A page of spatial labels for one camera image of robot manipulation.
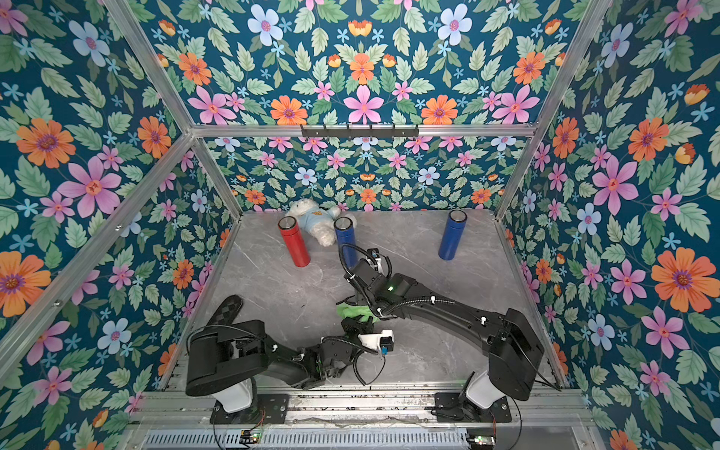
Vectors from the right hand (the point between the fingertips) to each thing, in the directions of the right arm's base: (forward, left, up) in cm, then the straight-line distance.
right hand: (372, 285), depth 82 cm
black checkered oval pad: (-4, +48, -11) cm, 49 cm away
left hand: (-5, 0, -2) cm, 6 cm away
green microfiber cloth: (-8, +7, -2) cm, 10 cm away
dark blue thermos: (+16, +10, +4) cm, 20 cm away
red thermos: (+15, +27, +2) cm, 31 cm away
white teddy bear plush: (+32, +24, -5) cm, 40 cm away
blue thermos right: (+20, -26, 0) cm, 33 cm away
